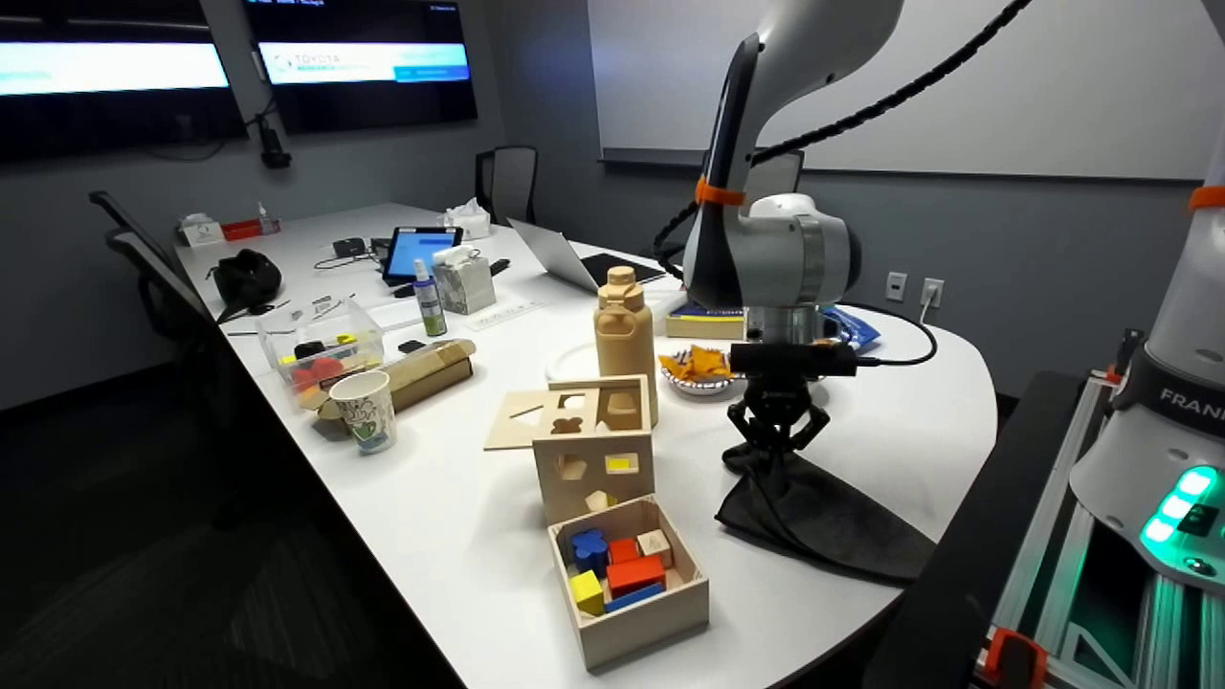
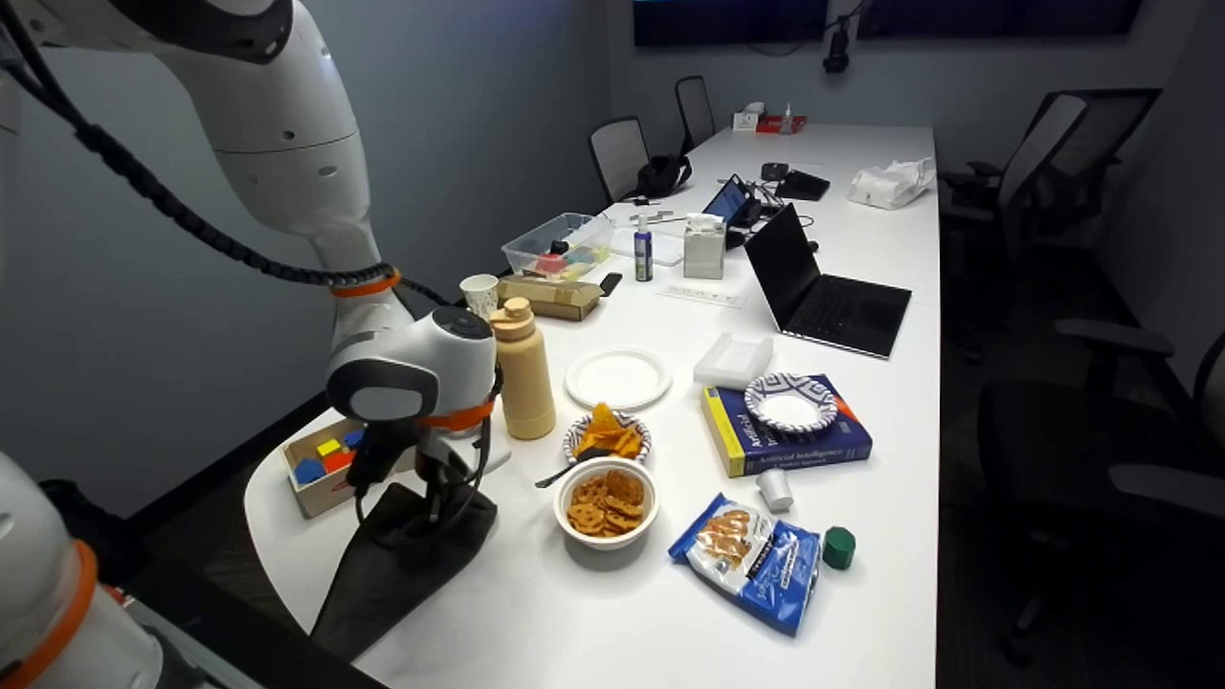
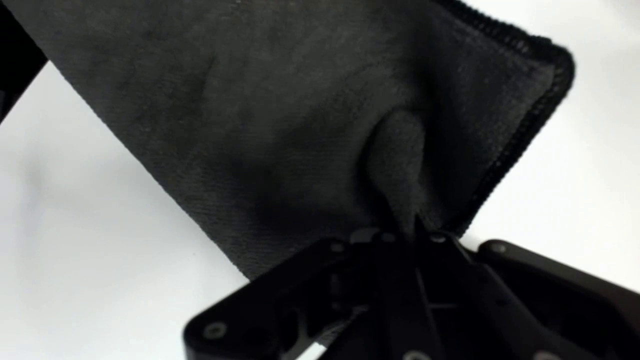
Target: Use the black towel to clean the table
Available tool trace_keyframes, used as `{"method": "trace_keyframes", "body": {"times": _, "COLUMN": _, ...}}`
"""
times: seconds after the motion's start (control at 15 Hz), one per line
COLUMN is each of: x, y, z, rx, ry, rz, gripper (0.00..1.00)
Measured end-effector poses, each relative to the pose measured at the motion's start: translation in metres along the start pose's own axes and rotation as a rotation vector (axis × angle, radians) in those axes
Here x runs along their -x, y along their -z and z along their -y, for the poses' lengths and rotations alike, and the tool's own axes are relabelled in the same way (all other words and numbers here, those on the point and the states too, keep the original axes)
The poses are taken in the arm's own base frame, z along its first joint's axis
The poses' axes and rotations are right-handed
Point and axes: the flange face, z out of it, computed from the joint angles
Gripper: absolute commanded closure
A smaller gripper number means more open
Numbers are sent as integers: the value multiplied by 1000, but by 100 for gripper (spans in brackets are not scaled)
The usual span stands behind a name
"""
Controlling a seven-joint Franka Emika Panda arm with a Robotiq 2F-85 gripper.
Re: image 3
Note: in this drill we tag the black towel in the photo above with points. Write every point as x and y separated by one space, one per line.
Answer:
267 101

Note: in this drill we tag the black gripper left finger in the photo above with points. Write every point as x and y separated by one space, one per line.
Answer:
280 300

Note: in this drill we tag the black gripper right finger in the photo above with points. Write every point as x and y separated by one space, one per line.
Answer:
520 307

